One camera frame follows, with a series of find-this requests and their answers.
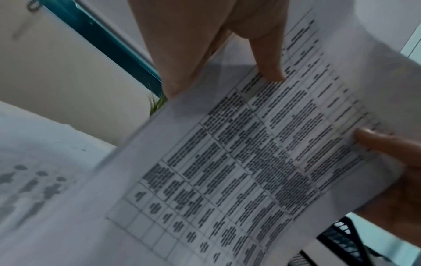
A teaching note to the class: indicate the person's left hand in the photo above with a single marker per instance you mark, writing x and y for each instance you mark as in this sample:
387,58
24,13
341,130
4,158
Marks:
184,33

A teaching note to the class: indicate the person's right hand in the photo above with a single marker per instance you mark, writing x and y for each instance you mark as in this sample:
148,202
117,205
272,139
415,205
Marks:
407,197

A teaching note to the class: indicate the black mesh paper tray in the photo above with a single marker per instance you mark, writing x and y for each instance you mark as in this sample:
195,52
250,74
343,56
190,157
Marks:
342,233

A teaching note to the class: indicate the printed paper bundle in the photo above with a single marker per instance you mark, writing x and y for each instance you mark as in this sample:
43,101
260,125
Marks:
246,155

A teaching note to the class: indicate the pile of papers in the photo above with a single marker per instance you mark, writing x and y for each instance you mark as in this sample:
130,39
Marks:
33,155

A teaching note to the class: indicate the potted green plant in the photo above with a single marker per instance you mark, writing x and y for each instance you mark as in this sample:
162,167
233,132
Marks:
159,104

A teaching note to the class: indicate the wide grey roller blind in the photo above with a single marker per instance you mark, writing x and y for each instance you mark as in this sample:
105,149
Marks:
112,15

